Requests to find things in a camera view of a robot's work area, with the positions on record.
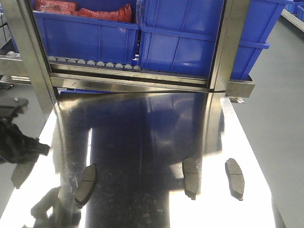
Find left blue plastic bin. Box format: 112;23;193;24
30;0;140;64

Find wrist camera mount plate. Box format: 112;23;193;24
0;97;29;119

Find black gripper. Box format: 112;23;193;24
0;118;50;163

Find blue plastic bin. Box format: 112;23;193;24
138;0;291;80
30;0;140;64

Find right blue plastic bin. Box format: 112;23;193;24
138;0;291;80

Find stainless steel rack frame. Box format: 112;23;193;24
0;0;255;117

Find roller conveyor track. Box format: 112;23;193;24
47;55;143;71

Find red plastic bag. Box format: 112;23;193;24
34;0;132;23

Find second-left grey brake pad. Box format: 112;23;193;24
74;164;97;209

